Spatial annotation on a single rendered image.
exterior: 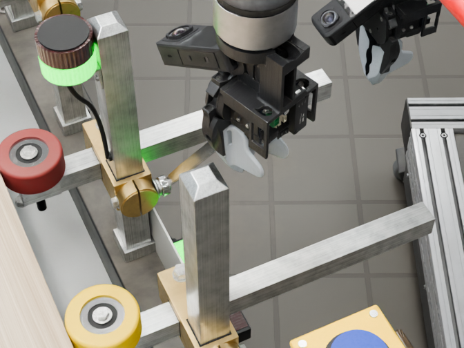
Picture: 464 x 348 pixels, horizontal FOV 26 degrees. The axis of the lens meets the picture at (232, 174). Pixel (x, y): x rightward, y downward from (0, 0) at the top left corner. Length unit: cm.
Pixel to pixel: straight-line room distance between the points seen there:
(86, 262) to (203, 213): 58
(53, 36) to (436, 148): 123
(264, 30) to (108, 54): 26
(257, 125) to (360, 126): 155
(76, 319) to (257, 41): 38
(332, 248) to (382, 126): 131
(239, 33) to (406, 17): 48
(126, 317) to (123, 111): 24
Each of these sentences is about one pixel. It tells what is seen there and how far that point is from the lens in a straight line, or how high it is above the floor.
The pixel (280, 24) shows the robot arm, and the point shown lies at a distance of 87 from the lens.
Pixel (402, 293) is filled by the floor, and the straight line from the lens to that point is 219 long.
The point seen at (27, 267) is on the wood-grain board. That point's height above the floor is 90.
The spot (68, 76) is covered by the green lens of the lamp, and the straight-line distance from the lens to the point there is 107.
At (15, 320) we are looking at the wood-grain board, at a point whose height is 90.
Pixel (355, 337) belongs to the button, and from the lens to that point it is 69.
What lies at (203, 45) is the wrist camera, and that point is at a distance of 95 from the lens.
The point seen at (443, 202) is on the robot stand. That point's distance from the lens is 206.
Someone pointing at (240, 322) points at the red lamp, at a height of 70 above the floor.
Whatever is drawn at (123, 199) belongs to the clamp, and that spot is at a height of 86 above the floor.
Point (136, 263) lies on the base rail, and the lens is 136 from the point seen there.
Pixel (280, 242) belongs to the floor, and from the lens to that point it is 224.
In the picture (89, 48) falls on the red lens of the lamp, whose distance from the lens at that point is 106.
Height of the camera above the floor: 183
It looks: 51 degrees down
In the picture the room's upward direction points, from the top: straight up
